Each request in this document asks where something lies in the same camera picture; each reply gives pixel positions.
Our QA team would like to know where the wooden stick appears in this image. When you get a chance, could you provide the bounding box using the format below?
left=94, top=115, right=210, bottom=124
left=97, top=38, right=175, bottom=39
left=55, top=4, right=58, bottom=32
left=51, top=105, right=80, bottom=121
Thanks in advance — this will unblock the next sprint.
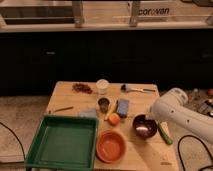
left=47, top=106, right=74, bottom=114

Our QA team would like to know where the wooden crate with logo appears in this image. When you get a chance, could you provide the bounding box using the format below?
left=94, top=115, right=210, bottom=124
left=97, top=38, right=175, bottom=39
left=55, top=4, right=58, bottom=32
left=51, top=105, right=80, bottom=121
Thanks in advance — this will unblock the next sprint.
left=0, top=0, right=213, bottom=33

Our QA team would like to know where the orange fruit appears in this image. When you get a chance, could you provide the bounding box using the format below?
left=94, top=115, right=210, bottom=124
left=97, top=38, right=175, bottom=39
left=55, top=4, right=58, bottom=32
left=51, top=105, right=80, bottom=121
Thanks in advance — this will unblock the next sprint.
left=108, top=113, right=120, bottom=126

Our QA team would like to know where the black cable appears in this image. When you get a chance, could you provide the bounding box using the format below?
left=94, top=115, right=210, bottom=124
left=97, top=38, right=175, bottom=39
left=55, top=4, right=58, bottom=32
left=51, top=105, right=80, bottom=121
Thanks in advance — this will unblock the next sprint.
left=0, top=121, right=27, bottom=165
left=177, top=134, right=213, bottom=171

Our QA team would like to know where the black cable left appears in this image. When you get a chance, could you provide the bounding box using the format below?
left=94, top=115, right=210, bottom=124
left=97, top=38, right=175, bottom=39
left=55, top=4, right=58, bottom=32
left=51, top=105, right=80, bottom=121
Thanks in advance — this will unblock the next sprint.
left=0, top=121, right=27, bottom=165

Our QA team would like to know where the green cucumber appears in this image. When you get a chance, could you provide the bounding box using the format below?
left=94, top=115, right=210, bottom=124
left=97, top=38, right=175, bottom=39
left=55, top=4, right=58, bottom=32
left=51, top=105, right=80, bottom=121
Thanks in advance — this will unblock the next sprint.
left=158, top=123, right=173, bottom=145

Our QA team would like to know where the white plastic cup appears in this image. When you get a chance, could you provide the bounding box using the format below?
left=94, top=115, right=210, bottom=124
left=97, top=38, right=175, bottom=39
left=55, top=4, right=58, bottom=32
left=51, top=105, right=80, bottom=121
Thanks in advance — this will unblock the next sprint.
left=96, top=79, right=109, bottom=94

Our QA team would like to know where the bunch of dark grapes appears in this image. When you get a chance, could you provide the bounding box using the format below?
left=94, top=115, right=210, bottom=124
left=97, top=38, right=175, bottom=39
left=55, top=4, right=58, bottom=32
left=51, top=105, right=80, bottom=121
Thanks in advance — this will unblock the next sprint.
left=72, top=83, right=92, bottom=94

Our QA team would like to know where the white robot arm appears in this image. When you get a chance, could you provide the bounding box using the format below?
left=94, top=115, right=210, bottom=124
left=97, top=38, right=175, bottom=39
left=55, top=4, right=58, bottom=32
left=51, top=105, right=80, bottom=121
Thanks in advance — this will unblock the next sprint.
left=148, top=88, right=213, bottom=144

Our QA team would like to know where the blue sponge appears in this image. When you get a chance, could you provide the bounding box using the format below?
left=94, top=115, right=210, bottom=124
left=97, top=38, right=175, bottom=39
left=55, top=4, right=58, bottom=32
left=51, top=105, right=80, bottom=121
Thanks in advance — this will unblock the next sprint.
left=117, top=99, right=129, bottom=118

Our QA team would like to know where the orange bowl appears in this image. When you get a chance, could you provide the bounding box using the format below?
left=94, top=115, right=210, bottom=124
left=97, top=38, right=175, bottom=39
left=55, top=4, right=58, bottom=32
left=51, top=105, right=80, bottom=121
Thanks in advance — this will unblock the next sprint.
left=96, top=130, right=126, bottom=163

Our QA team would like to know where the green plastic tray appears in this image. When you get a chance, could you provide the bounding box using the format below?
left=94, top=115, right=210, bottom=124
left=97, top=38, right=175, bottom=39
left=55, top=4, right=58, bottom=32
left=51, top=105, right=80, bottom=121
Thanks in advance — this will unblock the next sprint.
left=25, top=115, right=98, bottom=171

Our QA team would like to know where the black handled brush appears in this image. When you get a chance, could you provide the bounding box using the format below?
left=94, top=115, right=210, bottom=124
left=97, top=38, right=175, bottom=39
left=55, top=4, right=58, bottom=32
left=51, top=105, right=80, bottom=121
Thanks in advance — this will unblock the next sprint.
left=120, top=84, right=155, bottom=93

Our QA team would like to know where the clear plastic bag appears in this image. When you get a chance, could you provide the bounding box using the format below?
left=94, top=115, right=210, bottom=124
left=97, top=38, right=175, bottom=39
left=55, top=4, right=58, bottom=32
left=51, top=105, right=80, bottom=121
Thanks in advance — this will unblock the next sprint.
left=78, top=108, right=97, bottom=118

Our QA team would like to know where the dark brown bowl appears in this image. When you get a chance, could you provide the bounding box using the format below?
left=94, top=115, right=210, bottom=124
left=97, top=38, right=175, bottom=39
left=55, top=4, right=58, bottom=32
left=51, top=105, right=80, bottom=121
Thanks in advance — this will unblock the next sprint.
left=132, top=115, right=157, bottom=139

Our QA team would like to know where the black cable right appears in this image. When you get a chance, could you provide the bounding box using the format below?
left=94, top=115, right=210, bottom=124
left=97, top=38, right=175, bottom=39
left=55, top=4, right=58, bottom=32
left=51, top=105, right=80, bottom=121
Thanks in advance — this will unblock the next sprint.
left=177, top=134, right=213, bottom=171

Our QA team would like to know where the yellow banana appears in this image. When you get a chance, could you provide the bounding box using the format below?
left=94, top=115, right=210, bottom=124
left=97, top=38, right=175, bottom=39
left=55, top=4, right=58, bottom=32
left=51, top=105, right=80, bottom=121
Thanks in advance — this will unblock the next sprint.
left=104, top=102, right=117, bottom=121

